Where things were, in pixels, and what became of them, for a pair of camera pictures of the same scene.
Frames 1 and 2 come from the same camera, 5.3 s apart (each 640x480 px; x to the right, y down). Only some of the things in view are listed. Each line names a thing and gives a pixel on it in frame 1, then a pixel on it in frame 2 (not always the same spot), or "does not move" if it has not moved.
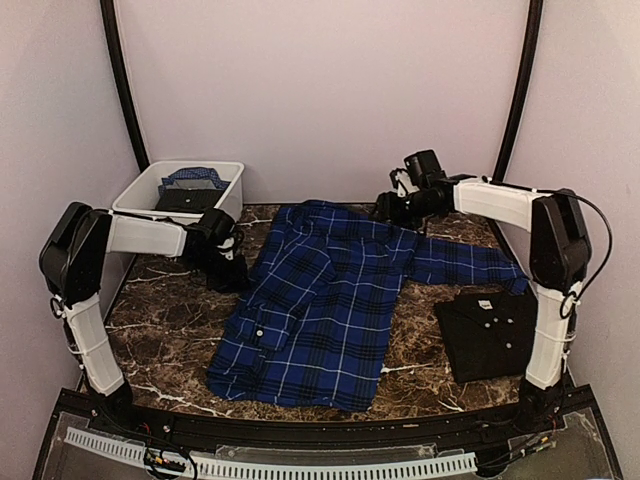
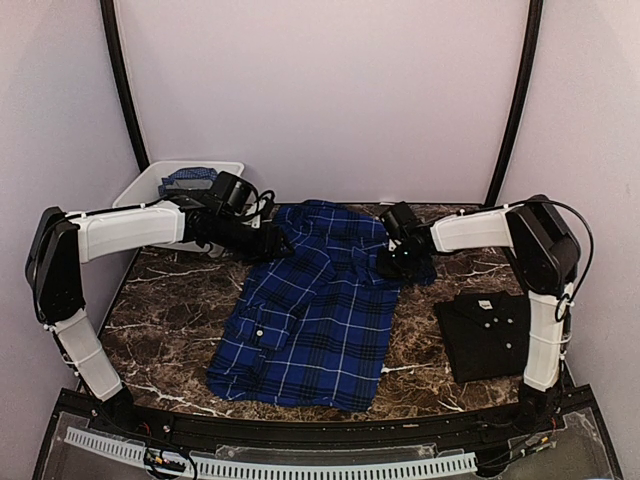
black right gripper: x=388 y=210 to x=384 y=270
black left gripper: x=236 y=281 to x=268 y=247
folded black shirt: x=489 y=336 does not move
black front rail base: x=556 y=436 does not move
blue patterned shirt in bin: x=192 y=178 does not move
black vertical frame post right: x=532 y=28 does not move
